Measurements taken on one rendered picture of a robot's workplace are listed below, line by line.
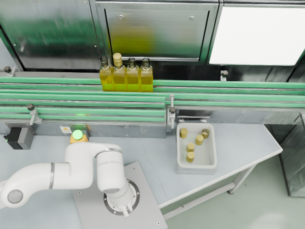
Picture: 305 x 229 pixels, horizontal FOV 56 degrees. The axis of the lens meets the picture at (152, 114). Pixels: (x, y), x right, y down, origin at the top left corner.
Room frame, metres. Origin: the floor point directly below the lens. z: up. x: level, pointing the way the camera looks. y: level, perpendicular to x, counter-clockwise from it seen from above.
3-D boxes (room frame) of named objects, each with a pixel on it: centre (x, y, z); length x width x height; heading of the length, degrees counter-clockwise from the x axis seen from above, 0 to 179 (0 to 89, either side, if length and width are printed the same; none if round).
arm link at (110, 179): (0.36, 0.15, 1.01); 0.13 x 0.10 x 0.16; 7
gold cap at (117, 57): (0.81, 0.14, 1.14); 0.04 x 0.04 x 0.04
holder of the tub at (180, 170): (0.61, -0.20, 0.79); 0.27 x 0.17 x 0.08; 178
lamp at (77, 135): (0.63, 0.35, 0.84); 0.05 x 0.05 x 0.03
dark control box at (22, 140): (0.63, 0.63, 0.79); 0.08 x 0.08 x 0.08; 88
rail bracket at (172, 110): (0.68, -0.09, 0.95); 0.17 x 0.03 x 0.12; 178
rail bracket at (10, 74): (0.90, 0.67, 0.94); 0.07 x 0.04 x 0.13; 178
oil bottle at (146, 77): (0.81, 0.03, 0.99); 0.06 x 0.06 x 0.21; 0
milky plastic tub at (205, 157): (0.58, -0.20, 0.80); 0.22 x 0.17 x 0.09; 178
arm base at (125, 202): (0.34, 0.13, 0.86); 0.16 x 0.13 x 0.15; 27
